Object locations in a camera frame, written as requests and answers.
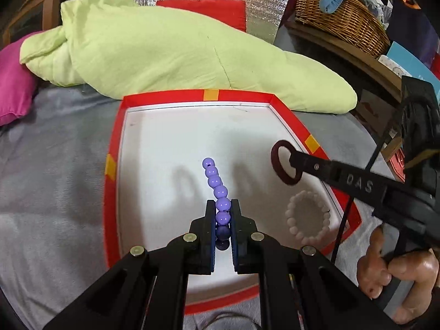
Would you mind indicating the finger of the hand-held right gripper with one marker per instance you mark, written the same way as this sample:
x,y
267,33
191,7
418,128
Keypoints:
x,y
343,177

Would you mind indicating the light blue box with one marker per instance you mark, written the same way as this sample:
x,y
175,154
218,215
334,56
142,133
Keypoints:
x,y
412,58

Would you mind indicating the red cushion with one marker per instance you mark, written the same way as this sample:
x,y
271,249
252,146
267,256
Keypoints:
x,y
206,10

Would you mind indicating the dark maroon bangle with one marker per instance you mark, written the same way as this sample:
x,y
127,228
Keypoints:
x,y
275,161

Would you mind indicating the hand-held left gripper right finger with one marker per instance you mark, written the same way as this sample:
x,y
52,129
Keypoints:
x,y
235,237

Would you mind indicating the wooden cabinet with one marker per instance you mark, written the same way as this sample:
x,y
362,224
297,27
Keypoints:
x,y
31,10

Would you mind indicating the wicker basket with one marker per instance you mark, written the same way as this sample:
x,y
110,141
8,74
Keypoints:
x,y
343,27

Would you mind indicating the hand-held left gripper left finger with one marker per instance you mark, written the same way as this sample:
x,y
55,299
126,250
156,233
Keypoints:
x,y
210,237

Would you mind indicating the wooden shelf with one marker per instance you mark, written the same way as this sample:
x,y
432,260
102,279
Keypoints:
x,y
357,60

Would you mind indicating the light green blanket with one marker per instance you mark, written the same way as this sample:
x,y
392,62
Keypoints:
x,y
154,48

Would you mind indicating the person's right hand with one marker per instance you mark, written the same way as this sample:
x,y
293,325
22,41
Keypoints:
x,y
412,268

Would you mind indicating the pink pillow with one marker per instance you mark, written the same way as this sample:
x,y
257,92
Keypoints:
x,y
13,86

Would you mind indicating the silver foil panel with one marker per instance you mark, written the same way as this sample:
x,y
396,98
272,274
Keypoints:
x,y
261,3

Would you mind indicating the red cardboard box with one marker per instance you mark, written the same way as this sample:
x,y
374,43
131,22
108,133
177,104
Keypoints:
x,y
154,178

